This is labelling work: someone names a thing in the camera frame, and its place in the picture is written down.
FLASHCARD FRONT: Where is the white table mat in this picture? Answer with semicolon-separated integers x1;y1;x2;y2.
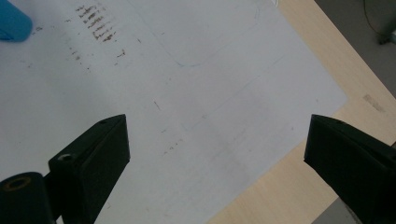
0;0;348;224

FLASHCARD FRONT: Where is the dark cable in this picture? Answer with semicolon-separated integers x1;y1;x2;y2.
362;0;387;35

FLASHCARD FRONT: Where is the blue plastic object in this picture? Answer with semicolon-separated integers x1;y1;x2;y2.
0;0;34;43

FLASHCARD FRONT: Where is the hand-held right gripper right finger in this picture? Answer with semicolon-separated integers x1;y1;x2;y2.
304;114;396;224

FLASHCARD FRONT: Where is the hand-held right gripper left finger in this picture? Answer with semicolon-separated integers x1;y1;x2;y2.
48;113;131;224

